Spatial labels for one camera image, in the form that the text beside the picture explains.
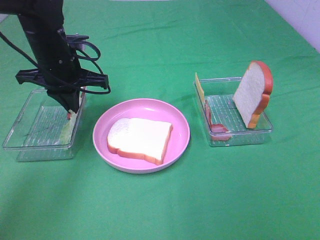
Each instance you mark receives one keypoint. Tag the bacon strip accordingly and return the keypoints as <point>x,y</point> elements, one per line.
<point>216,128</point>
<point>70,112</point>

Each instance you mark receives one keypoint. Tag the green tablecloth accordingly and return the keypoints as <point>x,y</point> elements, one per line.
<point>150,49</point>

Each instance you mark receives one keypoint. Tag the right clear plastic container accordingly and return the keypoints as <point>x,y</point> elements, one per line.
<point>219,93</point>

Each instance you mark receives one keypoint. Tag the clear plastic container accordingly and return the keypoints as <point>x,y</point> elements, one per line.
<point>219,93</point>
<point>34,135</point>

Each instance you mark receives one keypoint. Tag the yellow cheese slice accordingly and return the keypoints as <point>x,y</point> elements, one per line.
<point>200,90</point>

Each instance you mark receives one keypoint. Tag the toast bread slice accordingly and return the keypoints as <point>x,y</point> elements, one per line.
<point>139,138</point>
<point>252,95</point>

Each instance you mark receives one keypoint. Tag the green lettuce leaf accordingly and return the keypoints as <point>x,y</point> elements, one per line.
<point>67,131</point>

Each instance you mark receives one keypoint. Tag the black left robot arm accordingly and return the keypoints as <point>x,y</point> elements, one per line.
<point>57,55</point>

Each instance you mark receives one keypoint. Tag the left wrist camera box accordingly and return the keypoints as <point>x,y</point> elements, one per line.
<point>77,41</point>

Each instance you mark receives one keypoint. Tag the pink round plate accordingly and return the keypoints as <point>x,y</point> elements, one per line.
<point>147,108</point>

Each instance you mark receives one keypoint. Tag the left clear plastic container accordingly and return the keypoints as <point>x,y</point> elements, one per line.
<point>34,135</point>

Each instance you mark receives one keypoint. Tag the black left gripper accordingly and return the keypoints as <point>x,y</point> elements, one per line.
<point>59,81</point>

